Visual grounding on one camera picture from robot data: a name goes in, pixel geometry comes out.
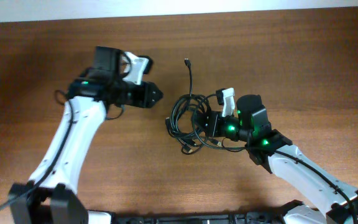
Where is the black usb cable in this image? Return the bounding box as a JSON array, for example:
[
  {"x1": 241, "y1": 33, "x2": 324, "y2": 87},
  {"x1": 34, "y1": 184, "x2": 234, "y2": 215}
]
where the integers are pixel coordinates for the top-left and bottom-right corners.
[{"x1": 165, "y1": 57, "x2": 223, "y2": 156}]

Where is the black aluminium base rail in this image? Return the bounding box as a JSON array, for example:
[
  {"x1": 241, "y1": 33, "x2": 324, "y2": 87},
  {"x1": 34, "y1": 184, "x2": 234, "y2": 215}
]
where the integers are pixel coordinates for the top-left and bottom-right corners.
[{"x1": 85, "y1": 208, "x2": 291, "y2": 224}]

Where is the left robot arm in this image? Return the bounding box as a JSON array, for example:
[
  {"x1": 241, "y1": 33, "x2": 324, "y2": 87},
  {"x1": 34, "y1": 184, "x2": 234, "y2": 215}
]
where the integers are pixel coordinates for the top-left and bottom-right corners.
[{"x1": 8, "y1": 46, "x2": 163, "y2": 223}]

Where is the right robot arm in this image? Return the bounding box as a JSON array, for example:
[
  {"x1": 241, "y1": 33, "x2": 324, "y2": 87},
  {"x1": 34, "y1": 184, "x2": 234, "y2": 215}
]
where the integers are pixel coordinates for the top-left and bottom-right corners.
[{"x1": 191, "y1": 95, "x2": 358, "y2": 223}]

